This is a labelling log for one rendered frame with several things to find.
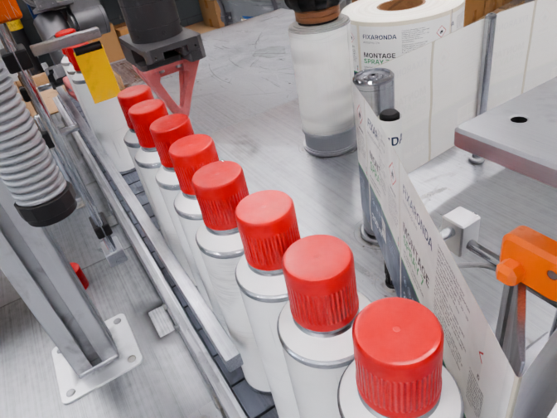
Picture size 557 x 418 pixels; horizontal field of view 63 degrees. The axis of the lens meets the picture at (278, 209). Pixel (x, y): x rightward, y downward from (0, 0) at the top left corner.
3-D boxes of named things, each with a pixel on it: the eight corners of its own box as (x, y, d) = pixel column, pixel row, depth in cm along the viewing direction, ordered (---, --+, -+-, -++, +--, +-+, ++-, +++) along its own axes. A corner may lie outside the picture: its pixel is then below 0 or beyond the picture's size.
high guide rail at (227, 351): (245, 363, 33) (241, 352, 32) (230, 372, 32) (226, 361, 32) (48, 67, 113) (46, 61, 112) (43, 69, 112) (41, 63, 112)
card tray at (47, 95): (125, 89, 126) (120, 75, 124) (29, 122, 118) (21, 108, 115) (101, 67, 149) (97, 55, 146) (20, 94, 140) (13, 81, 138)
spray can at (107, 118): (147, 166, 76) (98, 41, 64) (117, 178, 74) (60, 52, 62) (138, 155, 79) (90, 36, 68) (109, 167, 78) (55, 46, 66)
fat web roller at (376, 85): (409, 232, 51) (409, 71, 41) (378, 250, 50) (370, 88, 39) (381, 215, 55) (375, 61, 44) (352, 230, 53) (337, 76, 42)
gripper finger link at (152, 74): (193, 98, 61) (172, 26, 55) (215, 113, 55) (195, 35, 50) (146, 116, 58) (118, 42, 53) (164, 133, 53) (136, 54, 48)
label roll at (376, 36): (483, 79, 81) (491, -8, 73) (406, 120, 73) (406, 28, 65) (397, 60, 95) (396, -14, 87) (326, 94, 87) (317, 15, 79)
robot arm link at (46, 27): (33, 27, 88) (28, 9, 82) (68, 18, 90) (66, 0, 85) (49, 59, 88) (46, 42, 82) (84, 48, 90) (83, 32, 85)
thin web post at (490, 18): (487, 160, 60) (505, 12, 50) (477, 165, 60) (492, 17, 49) (475, 155, 62) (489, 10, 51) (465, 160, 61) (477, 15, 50)
